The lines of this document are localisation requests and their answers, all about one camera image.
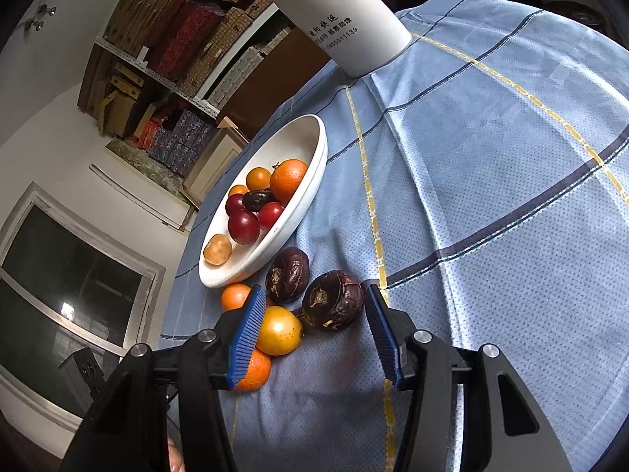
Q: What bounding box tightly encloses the blue checked tablecloth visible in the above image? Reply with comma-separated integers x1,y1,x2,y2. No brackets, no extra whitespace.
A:
160,0,629,472

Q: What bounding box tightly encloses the white oval plate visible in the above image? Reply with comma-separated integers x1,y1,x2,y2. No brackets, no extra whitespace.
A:
198,114,328,289

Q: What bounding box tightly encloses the white framed dark window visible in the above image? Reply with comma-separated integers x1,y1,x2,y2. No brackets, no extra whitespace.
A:
0,182,167,431

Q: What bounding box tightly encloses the wooden framed panel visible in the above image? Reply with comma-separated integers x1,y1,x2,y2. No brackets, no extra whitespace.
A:
182,125,249,207

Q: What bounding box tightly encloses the white metal shelf rack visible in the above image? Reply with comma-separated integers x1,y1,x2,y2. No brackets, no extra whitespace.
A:
93,0,296,119

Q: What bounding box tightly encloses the white leaning board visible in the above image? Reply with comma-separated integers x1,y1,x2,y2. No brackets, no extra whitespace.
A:
88,163,190,229

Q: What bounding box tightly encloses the large orange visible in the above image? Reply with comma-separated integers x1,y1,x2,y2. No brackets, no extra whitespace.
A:
269,159,309,206

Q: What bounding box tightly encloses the large pale tangerine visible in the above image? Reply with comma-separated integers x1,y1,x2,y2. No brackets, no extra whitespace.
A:
203,233,233,266

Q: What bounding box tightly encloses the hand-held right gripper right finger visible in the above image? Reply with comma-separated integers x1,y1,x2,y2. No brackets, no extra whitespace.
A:
364,281,573,472

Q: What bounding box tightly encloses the stack of brown boxes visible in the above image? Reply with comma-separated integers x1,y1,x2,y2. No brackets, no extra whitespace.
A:
105,0,197,55

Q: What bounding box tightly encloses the red patterned box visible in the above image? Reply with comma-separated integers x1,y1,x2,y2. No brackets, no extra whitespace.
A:
147,0,227,79

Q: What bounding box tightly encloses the person's right hand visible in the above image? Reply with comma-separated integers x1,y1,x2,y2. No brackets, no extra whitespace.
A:
166,435,186,472

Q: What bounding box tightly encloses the dark brown wrinkled fruit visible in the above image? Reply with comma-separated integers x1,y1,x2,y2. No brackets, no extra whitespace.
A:
301,270,366,331
242,189,277,212
265,247,310,304

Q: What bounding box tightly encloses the brown board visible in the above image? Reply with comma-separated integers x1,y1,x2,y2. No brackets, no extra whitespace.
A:
231,27,332,141

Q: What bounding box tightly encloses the woven beige box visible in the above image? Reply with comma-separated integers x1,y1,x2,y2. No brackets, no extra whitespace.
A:
187,7,254,96

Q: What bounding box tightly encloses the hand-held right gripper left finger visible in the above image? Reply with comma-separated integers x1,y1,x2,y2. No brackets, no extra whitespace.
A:
59,284,269,472

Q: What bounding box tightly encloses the white thermos jug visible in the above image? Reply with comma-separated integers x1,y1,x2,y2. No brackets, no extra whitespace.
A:
245,0,414,78

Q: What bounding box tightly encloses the marble slab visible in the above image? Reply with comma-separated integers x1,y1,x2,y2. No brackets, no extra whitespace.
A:
105,138,197,207

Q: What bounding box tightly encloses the stack of blue patterned boxes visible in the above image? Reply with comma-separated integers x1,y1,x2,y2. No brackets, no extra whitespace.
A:
147,108,214,175

